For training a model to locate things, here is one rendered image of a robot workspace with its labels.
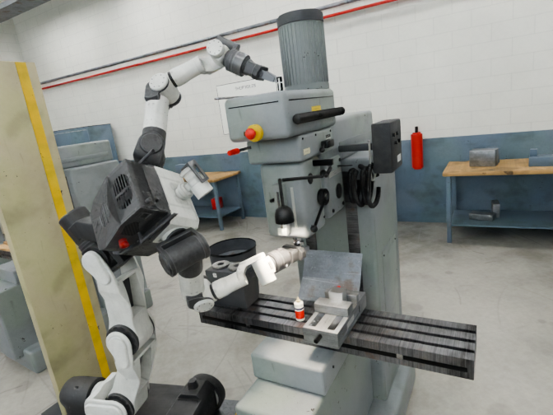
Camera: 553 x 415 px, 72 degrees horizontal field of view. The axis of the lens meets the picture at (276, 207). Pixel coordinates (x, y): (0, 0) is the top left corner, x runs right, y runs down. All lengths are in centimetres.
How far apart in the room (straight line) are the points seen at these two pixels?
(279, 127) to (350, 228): 81
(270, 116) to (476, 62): 445
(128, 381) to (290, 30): 161
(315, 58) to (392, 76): 404
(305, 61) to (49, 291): 212
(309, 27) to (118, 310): 138
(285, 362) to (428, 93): 455
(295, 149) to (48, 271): 193
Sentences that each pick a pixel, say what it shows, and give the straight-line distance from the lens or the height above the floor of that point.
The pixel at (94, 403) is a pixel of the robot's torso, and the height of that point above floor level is 72.
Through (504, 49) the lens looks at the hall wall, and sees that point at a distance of 560.
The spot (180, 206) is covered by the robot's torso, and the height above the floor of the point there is 155.
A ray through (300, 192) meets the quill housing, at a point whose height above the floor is 151.
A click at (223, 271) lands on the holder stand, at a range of 191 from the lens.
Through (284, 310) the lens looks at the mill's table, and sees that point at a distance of 188.
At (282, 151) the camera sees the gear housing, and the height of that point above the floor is 167.
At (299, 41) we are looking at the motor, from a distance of 171.
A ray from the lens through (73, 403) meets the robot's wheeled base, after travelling 209.
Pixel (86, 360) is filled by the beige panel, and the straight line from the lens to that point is 316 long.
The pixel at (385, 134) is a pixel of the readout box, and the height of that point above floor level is 168.
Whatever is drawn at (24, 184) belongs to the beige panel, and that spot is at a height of 159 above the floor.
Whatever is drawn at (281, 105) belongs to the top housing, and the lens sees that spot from 132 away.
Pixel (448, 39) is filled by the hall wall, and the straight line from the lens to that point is 564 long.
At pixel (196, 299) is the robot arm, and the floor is 119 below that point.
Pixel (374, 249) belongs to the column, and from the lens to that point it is 197.
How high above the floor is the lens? 183
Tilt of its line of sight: 14 degrees down
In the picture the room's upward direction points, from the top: 7 degrees counter-clockwise
